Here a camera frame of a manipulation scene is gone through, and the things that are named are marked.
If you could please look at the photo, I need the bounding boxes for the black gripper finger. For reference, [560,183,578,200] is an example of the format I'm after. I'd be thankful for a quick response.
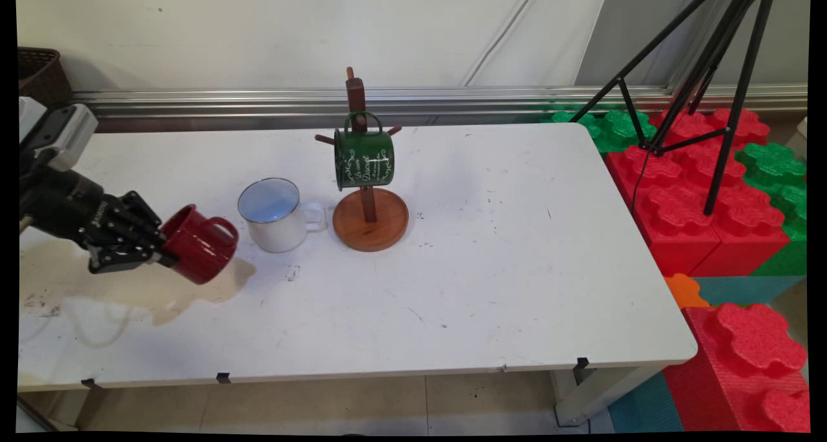
[106,191,167,243]
[87,242,180,275]

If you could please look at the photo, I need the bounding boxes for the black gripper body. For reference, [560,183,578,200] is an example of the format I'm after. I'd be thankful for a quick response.
[18,167,121,247]

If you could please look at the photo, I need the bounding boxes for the red enamel mug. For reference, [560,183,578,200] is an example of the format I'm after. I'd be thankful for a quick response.
[160,204,240,286]

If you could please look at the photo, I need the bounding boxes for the dark brown wicker basket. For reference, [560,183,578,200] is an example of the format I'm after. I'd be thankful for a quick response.
[18,47,74,109]

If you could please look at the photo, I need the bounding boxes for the brown wooden mug tree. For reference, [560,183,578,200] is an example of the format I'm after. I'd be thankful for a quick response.
[315,67,410,253]

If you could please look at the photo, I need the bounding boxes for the green enamel mug white print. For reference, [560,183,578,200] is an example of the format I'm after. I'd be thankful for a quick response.
[334,110,395,191]

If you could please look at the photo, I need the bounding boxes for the green foam block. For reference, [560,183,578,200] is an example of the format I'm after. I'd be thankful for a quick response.
[541,103,658,154]
[735,142,808,277]

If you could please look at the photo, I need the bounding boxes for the white table leg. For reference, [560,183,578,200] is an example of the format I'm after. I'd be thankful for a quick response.
[551,364,664,427]

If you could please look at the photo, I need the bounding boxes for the large red foam block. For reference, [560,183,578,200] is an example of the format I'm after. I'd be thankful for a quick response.
[604,106,791,279]

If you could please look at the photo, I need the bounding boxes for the orange foam piece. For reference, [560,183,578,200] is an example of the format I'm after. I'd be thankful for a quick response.
[664,273,711,310]

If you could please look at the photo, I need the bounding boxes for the black tripod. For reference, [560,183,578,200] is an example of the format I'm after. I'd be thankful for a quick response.
[569,0,777,216]

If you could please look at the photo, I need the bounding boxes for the teal foam mat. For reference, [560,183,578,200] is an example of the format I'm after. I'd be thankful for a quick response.
[693,275,806,308]

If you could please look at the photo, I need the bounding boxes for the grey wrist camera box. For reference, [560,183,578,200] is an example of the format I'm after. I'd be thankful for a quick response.
[27,103,99,173]

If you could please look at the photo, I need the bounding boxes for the black cable below table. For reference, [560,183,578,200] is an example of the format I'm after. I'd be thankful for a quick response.
[18,395,60,431]

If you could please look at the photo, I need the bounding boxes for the aluminium rail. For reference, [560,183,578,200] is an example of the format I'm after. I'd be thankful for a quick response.
[70,83,808,131]

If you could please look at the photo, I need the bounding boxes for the white wall cable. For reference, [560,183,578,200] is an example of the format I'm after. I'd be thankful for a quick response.
[460,0,541,87]

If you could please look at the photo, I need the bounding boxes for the thin black tripod cable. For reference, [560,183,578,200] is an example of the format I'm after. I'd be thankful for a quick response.
[630,146,650,213]

